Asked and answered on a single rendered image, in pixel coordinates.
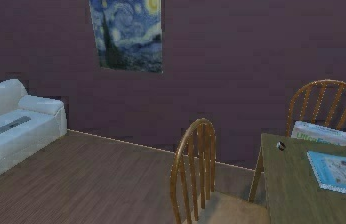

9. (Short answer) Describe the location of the white box with green print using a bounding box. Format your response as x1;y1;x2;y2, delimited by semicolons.
290;120;346;147

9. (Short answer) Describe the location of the olive wooden table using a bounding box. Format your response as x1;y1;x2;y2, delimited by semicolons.
248;132;346;224

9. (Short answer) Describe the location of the grey remote control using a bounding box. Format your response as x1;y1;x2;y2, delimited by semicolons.
0;115;32;135

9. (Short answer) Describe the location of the blue book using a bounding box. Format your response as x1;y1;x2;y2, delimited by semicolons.
306;150;346;199

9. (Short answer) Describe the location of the brown wooden chair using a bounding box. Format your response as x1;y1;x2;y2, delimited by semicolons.
169;118;271;224
285;78;346;138

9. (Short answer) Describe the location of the blue starry night painting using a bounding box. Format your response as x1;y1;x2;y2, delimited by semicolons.
88;0;164;74

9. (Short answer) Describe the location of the white sofa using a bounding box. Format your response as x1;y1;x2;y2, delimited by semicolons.
0;78;68;188

